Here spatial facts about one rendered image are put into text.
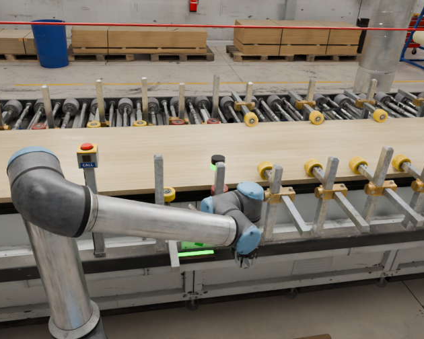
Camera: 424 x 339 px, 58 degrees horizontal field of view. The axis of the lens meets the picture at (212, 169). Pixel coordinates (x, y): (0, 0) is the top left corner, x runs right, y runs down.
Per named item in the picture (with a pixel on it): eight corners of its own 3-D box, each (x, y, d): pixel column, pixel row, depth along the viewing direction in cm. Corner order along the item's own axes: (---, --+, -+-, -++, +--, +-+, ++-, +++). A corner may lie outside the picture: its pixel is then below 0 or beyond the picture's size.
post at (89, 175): (106, 256, 165) (95, 166, 142) (94, 257, 164) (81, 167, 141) (106, 249, 168) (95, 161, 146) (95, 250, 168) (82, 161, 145)
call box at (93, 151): (98, 169, 142) (95, 151, 138) (78, 171, 140) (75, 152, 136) (99, 161, 147) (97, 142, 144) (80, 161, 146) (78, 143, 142)
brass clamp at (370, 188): (395, 195, 177) (398, 186, 175) (369, 197, 175) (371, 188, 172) (387, 188, 182) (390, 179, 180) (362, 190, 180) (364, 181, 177)
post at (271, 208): (269, 253, 183) (283, 167, 159) (262, 253, 182) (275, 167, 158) (267, 248, 186) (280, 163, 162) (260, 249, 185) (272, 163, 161)
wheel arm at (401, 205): (422, 226, 156) (425, 219, 154) (414, 227, 156) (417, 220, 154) (360, 166, 198) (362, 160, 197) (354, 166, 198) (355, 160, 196)
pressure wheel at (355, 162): (365, 158, 192) (351, 165, 193) (369, 169, 197) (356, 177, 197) (359, 152, 197) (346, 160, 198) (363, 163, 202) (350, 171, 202)
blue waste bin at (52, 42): (70, 69, 639) (64, 23, 602) (33, 69, 629) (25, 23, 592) (75, 60, 688) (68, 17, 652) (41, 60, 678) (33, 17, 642)
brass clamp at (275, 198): (294, 202, 168) (296, 193, 166) (265, 205, 166) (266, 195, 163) (289, 195, 173) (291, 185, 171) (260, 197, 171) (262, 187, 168)
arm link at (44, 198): (25, 192, 70) (271, 229, 111) (19, 162, 79) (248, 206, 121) (7, 243, 73) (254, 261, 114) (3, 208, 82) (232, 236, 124)
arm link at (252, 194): (230, 182, 128) (254, 176, 132) (227, 212, 134) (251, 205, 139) (245, 196, 121) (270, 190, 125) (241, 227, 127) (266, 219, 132)
